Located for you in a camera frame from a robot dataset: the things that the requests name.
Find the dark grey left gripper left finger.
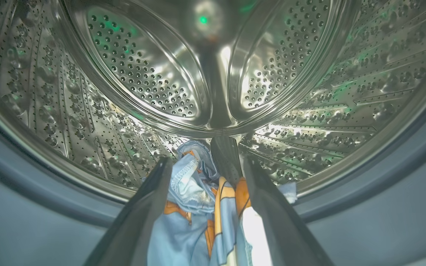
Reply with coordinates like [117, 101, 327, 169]
[84, 157, 173, 266]

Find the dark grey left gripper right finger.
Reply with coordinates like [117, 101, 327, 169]
[243, 157, 334, 266]

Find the blue garment large orange print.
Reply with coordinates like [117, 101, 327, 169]
[147, 140, 298, 266]

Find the stainless steel washing machine drum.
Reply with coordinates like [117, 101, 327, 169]
[0, 0, 426, 204]

